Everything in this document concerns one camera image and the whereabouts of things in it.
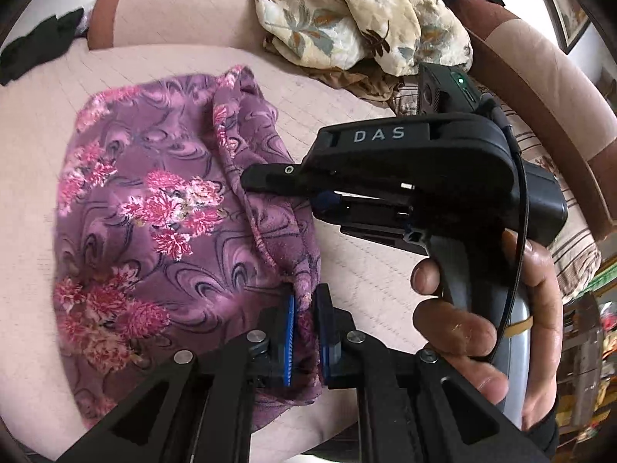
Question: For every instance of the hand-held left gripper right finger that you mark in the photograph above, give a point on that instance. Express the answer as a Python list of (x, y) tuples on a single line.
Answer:
[(325, 352)]

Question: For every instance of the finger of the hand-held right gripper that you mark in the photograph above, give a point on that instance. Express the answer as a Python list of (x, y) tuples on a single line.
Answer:
[(328, 201), (274, 178)]

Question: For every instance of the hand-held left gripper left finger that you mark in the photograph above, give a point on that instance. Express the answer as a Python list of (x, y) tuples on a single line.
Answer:
[(289, 337)]

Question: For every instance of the purple floral long-sleeve shirt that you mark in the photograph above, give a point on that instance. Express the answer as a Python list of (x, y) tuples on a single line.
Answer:
[(144, 164)]

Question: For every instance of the black clothes pile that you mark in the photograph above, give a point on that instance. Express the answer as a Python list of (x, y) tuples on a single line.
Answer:
[(38, 48)]

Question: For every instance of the person's right hand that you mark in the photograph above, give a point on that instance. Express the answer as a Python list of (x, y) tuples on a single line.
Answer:
[(458, 333)]

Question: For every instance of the brown and pink headboard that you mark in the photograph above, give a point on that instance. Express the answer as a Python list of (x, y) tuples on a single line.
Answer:
[(554, 82)]

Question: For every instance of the cream floral blanket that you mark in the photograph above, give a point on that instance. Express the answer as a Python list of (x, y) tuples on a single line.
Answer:
[(337, 24)]

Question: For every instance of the pink cylindrical bolster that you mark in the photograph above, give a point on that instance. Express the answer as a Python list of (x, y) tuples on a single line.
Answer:
[(168, 9)]

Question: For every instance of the cluttered wooden shelf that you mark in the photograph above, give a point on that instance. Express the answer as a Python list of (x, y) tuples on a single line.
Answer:
[(590, 371)]

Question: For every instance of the wooden picture frame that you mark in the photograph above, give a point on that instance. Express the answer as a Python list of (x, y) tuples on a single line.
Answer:
[(564, 9)]

